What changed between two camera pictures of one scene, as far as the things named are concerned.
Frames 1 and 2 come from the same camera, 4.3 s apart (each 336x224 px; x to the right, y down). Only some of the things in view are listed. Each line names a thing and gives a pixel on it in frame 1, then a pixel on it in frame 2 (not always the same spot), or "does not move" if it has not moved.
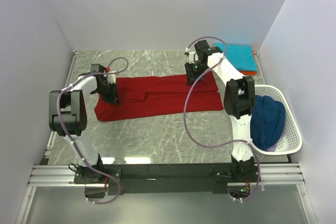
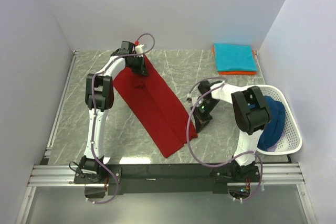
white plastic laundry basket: (293, 140) does not move
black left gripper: (113, 98) to (143, 69)
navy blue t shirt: (267, 119) does not move
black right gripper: (191, 77) to (200, 121)
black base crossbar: (143, 179) does not move
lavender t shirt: (273, 148) does not move
